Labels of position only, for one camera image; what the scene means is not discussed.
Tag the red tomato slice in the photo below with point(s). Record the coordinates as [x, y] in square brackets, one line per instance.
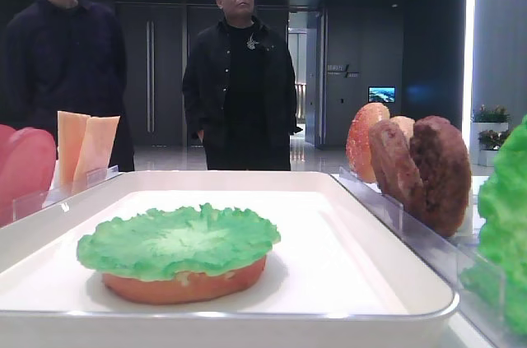
[7, 136]
[27, 166]

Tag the lighter brown meat patty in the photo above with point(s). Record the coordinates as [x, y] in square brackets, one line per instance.
[395, 171]

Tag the green lettuce leaf on tray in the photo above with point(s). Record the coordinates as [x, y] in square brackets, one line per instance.
[157, 245]

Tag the bun bottom under lettuce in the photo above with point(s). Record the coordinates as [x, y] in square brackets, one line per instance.
[185, 287]

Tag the orange cheese slice right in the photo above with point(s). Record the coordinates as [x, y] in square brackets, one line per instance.
[96, 149]

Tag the orange cheese slice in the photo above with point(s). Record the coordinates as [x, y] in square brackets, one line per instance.
[96, 149]
[71, 131]

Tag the dark brown meat patty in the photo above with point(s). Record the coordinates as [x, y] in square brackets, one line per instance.
[442, 159]

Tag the orange cheese slice left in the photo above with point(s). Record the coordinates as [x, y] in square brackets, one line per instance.
[71, 131]

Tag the upright green lettuce leaf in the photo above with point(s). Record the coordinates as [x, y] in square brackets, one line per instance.
[504, 224]

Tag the man in black jacket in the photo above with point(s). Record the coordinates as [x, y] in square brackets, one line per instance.
[239, 91]

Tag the sesame bun top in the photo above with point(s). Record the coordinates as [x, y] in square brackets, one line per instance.
[357, 146]

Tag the bun half beside sesame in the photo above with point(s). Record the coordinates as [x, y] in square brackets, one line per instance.
[405, 124]

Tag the white rectangular metal tray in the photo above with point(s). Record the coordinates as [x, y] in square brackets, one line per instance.
[338, 277]

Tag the man in dark shirt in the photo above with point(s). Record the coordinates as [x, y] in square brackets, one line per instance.
[68, 55]

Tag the potted flower planter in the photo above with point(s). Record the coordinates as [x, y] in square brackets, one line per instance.
[489, 130]

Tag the small wall display screen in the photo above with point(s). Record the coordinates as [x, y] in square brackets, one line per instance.
[381, 94]

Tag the clear left front rail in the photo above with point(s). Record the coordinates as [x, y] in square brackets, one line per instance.
[34, 202]

